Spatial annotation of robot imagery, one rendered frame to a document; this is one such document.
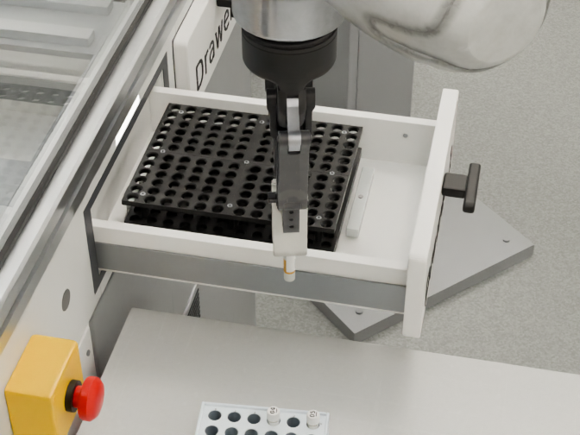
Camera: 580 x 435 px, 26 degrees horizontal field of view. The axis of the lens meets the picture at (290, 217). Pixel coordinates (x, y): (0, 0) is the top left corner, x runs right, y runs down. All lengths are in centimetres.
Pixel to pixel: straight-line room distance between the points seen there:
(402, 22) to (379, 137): 67
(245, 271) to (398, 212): 21
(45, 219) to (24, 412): 17
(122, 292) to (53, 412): 33
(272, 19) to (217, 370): 48
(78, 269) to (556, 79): 204
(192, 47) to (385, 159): 27
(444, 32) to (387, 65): 163
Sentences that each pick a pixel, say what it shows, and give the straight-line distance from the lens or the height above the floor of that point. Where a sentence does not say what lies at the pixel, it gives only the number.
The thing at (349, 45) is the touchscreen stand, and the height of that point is 48.
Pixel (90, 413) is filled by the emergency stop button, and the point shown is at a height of 88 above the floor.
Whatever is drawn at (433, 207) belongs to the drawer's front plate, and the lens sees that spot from 124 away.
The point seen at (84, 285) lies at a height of 85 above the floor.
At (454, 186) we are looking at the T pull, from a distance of 130.
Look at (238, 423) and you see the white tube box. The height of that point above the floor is 80.
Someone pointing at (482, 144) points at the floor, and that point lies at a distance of 289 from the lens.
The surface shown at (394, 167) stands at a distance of 144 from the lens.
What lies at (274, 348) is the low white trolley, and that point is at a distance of 133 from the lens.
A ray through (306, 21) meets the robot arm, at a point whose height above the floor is 123.
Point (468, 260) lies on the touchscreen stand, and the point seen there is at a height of 3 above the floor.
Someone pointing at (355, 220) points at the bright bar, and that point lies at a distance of 135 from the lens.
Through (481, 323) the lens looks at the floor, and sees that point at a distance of 245.
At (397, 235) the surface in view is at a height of 84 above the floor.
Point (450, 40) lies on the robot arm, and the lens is 75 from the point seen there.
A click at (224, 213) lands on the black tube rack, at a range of 127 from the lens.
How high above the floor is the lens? 172
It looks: 41 degrees down
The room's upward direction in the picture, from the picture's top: straight up
